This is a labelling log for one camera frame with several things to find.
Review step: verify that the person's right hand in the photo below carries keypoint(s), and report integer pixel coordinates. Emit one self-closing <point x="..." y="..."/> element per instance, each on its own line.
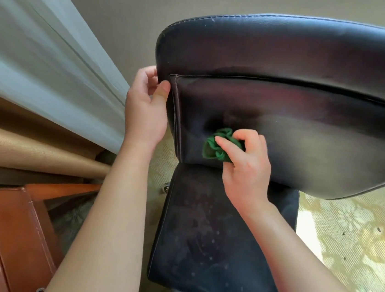
<point x="249" y="178"/>

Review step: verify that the person's left hand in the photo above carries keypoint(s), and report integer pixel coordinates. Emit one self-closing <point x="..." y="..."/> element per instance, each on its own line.
<point x="143" y="118"/>

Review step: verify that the person's left forearm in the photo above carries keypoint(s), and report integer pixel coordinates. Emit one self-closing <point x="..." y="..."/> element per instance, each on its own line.
<point x="105" y="238"/>

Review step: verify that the tan curtain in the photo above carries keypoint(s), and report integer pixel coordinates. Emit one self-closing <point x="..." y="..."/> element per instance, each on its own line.
<point x="22" y="149"/>

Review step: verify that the orange wooden table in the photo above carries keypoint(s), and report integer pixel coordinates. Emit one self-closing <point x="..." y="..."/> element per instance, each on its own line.
<point x="6" y="233"/>

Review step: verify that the black leather chair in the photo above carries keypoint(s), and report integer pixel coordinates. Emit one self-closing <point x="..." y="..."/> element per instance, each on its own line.
<point x="301" y="129"/>

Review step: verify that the green cleaning cloth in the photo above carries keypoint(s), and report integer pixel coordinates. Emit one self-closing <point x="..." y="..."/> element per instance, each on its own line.
<point x="211" y="149"/>

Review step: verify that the person's right forearm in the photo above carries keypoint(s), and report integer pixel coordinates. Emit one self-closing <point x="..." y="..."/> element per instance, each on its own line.
<point x="309" y="278"/>

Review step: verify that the white sheer curtain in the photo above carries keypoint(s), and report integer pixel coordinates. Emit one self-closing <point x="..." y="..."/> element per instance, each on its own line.
<point x="43" y="58"/>

